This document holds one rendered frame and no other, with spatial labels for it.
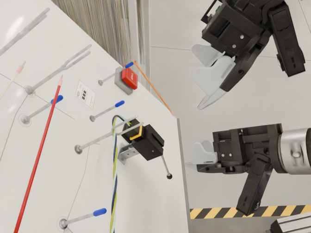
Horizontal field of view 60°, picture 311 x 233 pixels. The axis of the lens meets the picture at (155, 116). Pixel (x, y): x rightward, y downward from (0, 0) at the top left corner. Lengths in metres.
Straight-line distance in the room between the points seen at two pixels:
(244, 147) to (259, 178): 0.06
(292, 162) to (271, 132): 0.06
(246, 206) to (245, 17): 0.33
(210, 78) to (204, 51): 0.08
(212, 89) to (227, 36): 0.08
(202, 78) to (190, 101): 1.76
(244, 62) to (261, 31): 0.04
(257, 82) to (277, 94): 0.19
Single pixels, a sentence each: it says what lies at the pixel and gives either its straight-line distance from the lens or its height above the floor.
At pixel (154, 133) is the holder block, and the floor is 1.14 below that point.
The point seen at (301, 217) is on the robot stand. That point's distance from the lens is 1.63.
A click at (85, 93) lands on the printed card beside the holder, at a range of 0.58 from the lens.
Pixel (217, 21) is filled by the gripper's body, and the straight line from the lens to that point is 0.39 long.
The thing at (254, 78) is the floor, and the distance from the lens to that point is 2.49.
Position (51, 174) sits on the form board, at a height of 1.21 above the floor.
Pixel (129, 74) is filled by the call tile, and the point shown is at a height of 1.12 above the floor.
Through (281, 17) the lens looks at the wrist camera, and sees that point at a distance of 0.40.
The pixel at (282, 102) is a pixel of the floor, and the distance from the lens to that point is 2.36.
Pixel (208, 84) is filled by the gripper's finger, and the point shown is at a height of 1.31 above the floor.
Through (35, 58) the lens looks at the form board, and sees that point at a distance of 0.54.
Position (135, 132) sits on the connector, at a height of 1.17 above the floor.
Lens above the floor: 1.59
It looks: 51 degrees down
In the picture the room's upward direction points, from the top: straight up
